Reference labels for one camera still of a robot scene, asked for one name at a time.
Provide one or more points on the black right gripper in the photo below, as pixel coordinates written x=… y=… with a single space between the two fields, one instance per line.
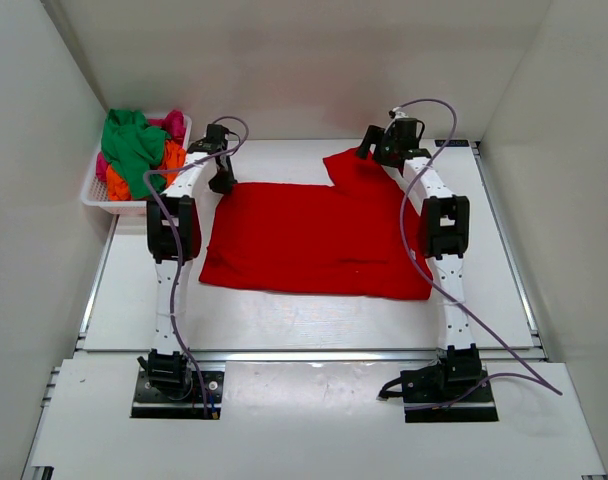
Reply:
x=375 y=145

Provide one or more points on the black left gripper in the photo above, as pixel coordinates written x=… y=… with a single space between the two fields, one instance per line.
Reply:
x=222 y=181

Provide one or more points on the red t shirt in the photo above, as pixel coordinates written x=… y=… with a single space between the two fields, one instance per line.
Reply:
x=346 y=238

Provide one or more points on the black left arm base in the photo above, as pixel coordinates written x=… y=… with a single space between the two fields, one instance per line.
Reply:
x=149 y=402

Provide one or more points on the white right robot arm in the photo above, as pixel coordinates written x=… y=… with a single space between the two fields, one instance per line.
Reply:
x=442 y=240

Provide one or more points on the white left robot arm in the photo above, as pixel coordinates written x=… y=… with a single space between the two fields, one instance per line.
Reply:
x=174 y=241

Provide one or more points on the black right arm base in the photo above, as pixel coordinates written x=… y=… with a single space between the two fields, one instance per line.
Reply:
x=430 y=395

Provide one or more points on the orange t shirt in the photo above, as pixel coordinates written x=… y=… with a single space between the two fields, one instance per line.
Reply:
x=118 y=188

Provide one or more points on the pink t shirt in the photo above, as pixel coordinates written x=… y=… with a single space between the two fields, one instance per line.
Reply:
x=174 y=123

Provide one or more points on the green t shirt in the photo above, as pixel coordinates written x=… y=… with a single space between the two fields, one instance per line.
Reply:
x=132 y=146

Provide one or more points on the white plastic basket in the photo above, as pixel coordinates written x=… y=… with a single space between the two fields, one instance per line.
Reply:
x=94 y=192

